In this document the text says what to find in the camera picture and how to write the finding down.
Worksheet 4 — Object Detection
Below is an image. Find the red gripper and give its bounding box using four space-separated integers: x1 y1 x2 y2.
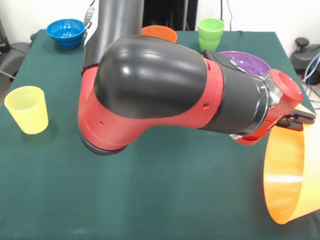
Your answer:
234 69 316 146

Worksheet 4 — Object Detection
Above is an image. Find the large yellow-orange bowl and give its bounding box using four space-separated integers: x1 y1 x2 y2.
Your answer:
262 102 320 225

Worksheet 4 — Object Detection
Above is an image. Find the purple bowl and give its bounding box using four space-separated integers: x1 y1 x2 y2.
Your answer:
216 50 272 78

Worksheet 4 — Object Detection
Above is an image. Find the green cup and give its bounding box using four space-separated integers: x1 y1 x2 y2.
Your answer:
197 17 226 53

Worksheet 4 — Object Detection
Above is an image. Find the dark green tablecloth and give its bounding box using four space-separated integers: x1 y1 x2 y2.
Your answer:
0 29 320 240

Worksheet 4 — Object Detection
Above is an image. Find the red-orange bowl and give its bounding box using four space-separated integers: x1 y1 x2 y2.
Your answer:
141 25 178 43

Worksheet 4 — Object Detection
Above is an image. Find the blue bowl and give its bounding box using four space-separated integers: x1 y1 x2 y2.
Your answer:
46 18 87 50

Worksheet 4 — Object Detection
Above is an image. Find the yellow cup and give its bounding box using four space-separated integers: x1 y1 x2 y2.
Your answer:
4 85 49 135

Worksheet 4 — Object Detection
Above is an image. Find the grey office chair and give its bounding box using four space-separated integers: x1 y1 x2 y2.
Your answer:
0 32 38 87

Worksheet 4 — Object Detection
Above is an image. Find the tangle of cables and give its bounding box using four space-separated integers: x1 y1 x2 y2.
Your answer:
301 52 320 110

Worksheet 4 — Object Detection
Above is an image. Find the black wall cable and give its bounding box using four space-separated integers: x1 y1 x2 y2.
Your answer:
219 0 234 31

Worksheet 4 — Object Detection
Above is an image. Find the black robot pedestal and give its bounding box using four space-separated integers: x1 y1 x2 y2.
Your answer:
143 0 198 31

